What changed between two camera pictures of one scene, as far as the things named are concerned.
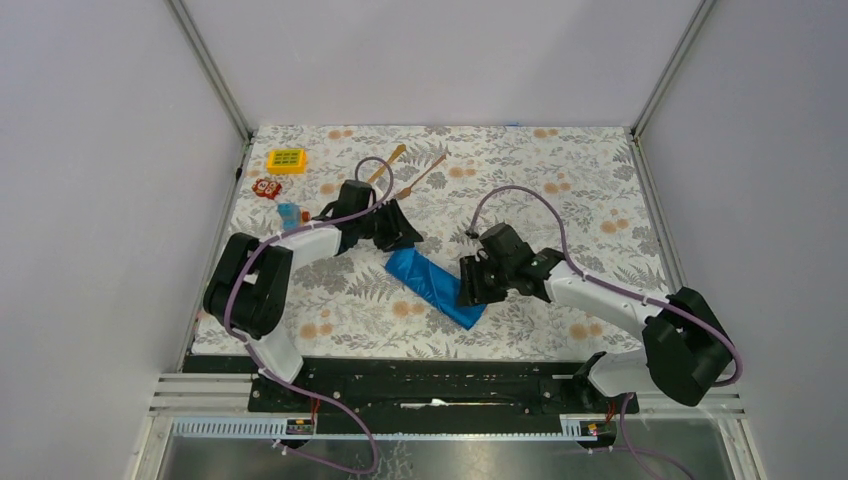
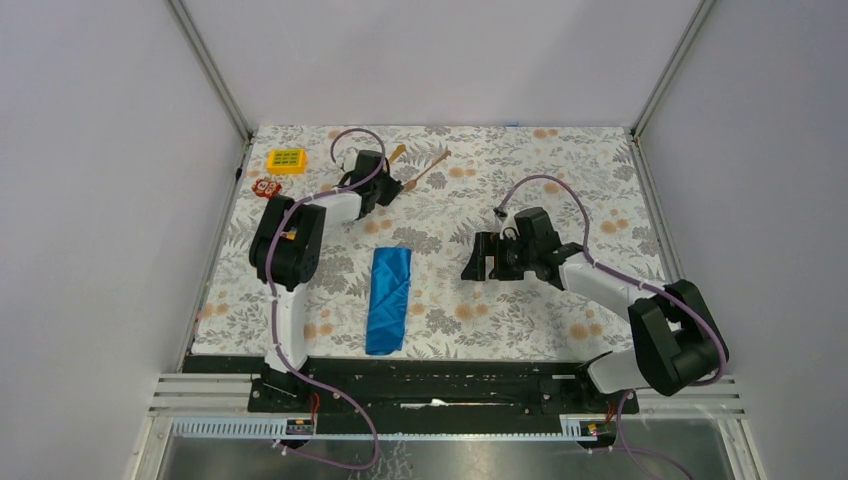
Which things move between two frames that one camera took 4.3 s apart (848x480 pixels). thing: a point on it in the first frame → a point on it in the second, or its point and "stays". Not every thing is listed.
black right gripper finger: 470,281 → 486,245
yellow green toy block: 286,161 stays
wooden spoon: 400,149 stays
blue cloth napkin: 435,285 → 388,299
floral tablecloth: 578,188 stays
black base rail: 425,397 stays
